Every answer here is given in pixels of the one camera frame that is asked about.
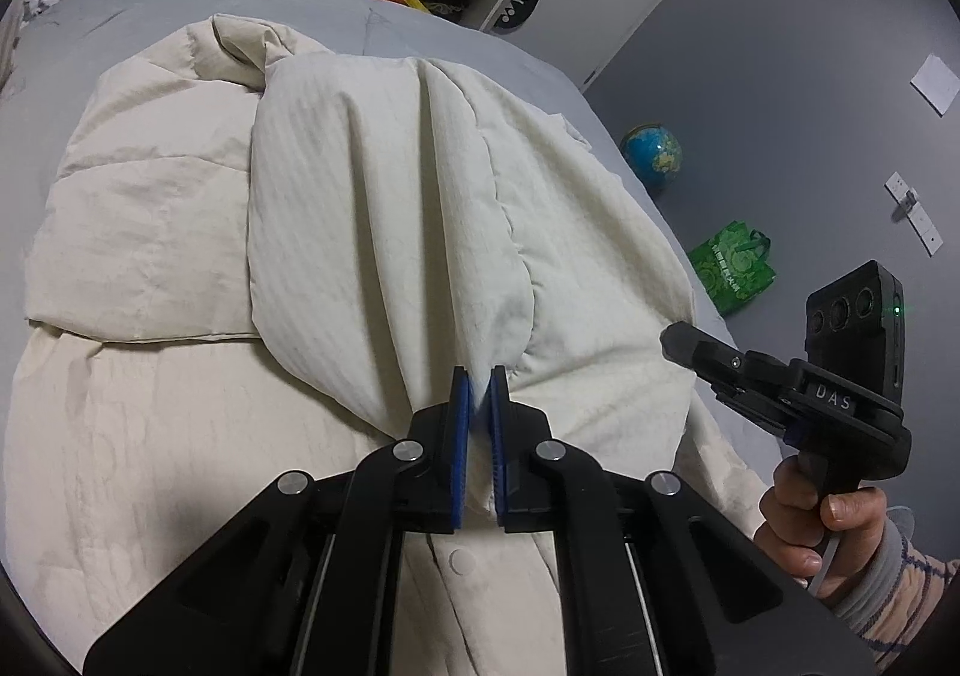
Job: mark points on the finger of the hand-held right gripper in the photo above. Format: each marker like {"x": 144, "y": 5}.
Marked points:
{"x": 720, "y": 365}

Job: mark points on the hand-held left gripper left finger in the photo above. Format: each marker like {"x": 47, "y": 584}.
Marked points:
{"x": 461, "y": 436}

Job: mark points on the bed with grey sheet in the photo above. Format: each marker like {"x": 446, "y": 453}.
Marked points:
{"x": 465, "y": 39}

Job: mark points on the cream quilted blanket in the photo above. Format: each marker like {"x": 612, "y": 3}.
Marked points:
{"x": 9, "y": 39}

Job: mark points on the green shopping bag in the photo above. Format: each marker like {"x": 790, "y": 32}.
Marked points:
{"x": 731, "y": 267}

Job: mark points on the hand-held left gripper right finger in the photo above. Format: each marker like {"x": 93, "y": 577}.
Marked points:
{"x": 496, "y": 436}

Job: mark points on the person's right forearm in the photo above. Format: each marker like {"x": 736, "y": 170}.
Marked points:
{"x": 900, "y": 593}

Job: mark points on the blue globe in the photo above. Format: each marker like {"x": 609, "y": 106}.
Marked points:
{"x": 651, "y": 159}

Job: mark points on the white wall outlet strip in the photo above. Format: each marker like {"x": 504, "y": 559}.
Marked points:
{"x": 915, "y": 215}

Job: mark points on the white wall switch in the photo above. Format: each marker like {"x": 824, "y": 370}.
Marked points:
{"x": 936, "y": 84}

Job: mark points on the white hooded coat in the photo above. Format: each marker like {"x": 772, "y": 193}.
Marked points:
{"x": 187, "y": 233}

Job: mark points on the person's right hand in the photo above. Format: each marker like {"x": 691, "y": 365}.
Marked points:
{"x": 795, "y": 526}

